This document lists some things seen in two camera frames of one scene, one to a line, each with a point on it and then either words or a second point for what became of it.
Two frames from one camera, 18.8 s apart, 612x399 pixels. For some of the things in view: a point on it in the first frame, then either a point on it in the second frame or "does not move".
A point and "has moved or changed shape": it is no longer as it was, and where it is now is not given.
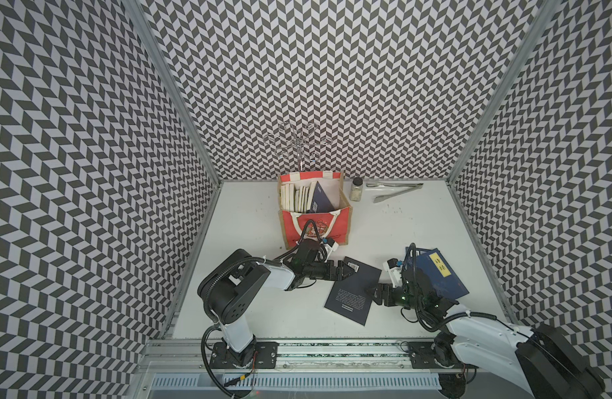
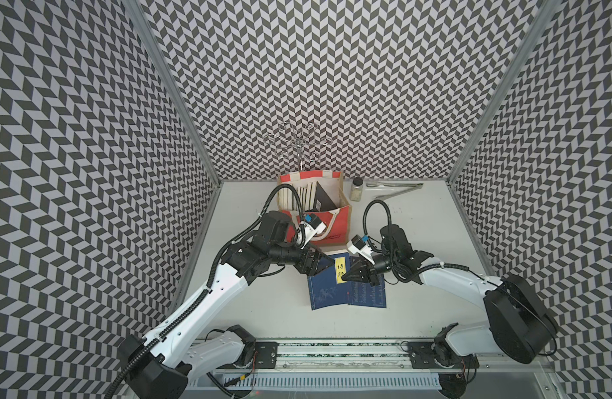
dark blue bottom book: [349, 298] → [322, 200]
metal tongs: [415, 185] does not move
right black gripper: [380, 290] → [361, 272]
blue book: [441, 275] has moved or changed shape
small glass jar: [356, 192] does not move
